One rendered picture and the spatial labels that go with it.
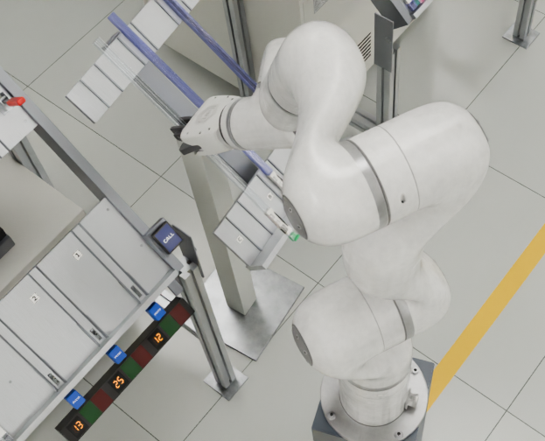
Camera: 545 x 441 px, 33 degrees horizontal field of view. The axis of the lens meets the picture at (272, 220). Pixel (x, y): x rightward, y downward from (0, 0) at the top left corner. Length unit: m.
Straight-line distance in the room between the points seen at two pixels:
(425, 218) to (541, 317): 1.53
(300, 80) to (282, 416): 1.51
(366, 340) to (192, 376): 1.24
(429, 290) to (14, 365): 0.80
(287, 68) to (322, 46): 0.05
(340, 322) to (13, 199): 1.03
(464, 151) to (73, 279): 0.95
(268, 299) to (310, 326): 1.25
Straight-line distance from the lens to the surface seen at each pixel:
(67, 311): 1.72
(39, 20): 3.30
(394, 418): 1.63
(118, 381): 1.78
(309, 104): 0.97
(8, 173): 2.13
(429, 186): 0.94
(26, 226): 2.04
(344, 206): 0.91
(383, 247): 1.06
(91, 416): 1.77
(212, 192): 1.96
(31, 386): 1.72
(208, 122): 1.48
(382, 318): 1.27
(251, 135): 1.38
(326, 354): 1.27
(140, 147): 2.86
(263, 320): 2.49
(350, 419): 1.64
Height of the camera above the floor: 2.27
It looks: 59 degrees down
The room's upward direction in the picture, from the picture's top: 10 degrees counter-clockwise
